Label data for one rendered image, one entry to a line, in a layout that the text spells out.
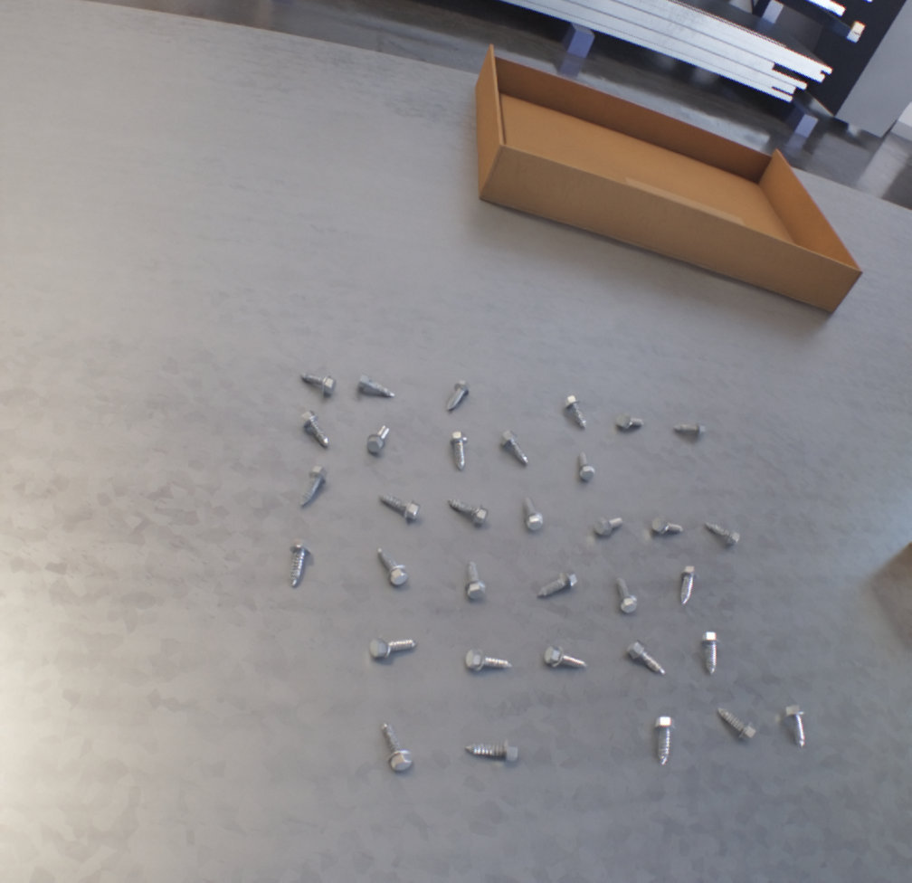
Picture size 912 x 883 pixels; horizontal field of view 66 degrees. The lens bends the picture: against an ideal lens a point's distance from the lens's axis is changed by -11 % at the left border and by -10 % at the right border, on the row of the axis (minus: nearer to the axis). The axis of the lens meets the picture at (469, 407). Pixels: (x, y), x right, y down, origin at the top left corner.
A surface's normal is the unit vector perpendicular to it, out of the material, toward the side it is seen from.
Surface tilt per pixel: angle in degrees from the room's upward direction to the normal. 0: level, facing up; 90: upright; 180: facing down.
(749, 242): 90
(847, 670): 0
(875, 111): 96
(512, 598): 0
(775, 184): 90
